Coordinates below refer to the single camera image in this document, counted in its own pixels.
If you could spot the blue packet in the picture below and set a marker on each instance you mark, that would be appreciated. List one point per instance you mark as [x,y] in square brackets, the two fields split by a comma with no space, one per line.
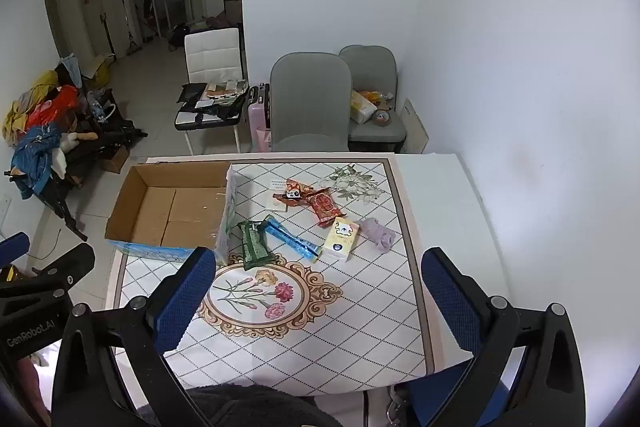
[290,239]

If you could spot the floral printed tablecloth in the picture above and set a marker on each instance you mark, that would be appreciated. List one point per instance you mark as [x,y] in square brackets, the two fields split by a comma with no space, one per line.
[350,317]

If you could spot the white chair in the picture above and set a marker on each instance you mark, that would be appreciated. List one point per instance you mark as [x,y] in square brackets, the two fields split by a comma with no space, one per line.
[212,52]

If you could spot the black bag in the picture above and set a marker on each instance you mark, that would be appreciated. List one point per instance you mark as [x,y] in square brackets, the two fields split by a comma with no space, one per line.
[210,117]

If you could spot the person's dark fleece clothing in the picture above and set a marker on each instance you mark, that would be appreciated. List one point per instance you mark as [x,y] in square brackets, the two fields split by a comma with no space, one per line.
[240,407]

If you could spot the purple towel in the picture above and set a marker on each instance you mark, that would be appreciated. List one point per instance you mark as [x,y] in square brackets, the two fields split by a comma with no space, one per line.
[378,234]

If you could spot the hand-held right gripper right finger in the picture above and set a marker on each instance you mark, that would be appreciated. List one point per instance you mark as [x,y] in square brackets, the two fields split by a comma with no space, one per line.
[450,302]

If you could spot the red snack packet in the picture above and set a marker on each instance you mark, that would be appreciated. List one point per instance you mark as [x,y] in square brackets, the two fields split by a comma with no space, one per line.
[325,207]
[292,194]

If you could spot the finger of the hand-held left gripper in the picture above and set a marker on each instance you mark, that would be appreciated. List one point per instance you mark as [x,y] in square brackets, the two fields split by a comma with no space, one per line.
[15,246]
[67,272]

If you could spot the blue fabric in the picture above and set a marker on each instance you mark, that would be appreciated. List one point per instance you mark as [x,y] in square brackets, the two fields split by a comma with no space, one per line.
[450,402]

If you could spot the yellow tissue pack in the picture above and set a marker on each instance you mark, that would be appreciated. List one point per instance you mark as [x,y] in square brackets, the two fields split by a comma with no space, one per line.
[341,239]

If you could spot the yellow white packet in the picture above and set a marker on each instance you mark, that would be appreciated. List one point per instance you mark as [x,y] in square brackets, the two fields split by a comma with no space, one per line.
[362,107]

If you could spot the pink suitcase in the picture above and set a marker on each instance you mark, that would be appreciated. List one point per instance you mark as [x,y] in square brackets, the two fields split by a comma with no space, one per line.
[257,117]

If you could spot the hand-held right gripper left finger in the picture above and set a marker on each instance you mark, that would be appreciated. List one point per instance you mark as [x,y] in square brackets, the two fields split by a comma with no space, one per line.
[185,302]

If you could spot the white board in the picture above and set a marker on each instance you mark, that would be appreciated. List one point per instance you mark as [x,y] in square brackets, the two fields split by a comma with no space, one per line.
[415,127]

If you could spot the small cardboard box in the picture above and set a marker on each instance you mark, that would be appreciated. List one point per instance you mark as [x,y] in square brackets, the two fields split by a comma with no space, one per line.
[115,159]

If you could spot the green packet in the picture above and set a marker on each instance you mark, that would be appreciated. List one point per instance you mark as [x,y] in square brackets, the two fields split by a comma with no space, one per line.
[254,247]

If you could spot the white card packet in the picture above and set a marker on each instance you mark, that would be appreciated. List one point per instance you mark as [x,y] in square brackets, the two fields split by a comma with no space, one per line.
[272,202]

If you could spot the stack of papers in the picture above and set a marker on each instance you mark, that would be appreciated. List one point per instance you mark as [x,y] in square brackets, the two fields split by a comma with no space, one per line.
[225,89]

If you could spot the person's left forearm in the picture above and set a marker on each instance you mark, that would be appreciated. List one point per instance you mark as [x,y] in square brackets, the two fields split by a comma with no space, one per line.
[35,392]

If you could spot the grey chair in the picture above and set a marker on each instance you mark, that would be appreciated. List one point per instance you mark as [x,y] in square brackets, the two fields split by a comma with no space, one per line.
[310,97]
[370,67]

